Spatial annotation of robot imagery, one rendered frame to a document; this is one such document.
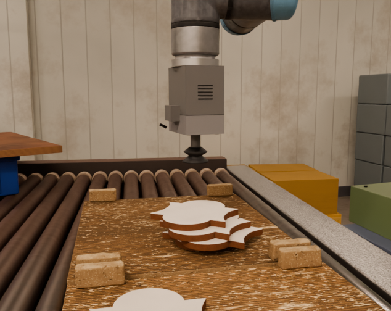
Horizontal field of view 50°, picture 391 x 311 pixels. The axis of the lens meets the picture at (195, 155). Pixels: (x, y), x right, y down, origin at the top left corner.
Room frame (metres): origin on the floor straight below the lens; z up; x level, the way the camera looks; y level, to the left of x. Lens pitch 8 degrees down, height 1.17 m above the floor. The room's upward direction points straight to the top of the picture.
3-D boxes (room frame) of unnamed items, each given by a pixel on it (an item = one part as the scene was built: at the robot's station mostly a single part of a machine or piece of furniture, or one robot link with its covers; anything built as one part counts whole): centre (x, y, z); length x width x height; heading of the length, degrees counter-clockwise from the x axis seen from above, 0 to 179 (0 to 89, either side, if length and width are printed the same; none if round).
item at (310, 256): (0.55, -0.14, 0.95); 0.06 x 0.02 x 0.03; 102
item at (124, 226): (0.74, 0.03, 0.93); 0.41 x 0.35 x 0.02; 12
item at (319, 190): (3.82, -0.58, 0.23); 1.27 x 0.87 x 0.46; 100
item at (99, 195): (0.91, 0.21, 0.95); 0.06 x 0.02 x 0.03; 102
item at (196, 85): (0.67, 0.01, 1.17); 0.10 x 0.09 x 0.16; 111
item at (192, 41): (0.68, 0.00, 1.25); 0.08 x 0.08 x 0.05
